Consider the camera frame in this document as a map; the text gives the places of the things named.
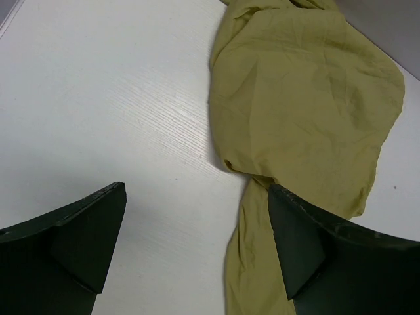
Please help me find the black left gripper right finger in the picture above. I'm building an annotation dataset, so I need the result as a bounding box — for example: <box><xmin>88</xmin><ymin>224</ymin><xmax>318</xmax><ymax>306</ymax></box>
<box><xmin>268</xmin><ymin>184</ymin><xmax>419</xmax><ymax>315</ymax></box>

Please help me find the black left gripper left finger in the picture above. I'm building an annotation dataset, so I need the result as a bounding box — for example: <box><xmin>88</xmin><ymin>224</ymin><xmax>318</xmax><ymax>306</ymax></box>
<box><xmin>1</xmin><ymin>182</ymin><xmax>126</xmax><ymax>314</ymax></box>

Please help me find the olive yellow jacket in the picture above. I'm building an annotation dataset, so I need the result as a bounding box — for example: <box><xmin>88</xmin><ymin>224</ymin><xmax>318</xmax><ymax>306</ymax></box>
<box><xmin>209</xmin><ymin>1</ymin><xmax>405</xmax><ymax>314</ymax></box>

